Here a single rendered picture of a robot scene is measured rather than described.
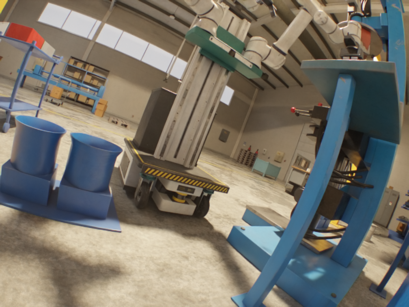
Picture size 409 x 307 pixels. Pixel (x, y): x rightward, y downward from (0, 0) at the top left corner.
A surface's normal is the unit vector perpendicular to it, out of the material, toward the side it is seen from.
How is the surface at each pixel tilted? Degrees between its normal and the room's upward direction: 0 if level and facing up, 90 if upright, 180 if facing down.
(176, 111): 90
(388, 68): 90
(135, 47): 90
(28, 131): 117
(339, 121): 90
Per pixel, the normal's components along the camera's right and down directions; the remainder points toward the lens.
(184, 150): 0.47, 0.24
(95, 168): 0.65, 0.30
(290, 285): -0.78, -0.27
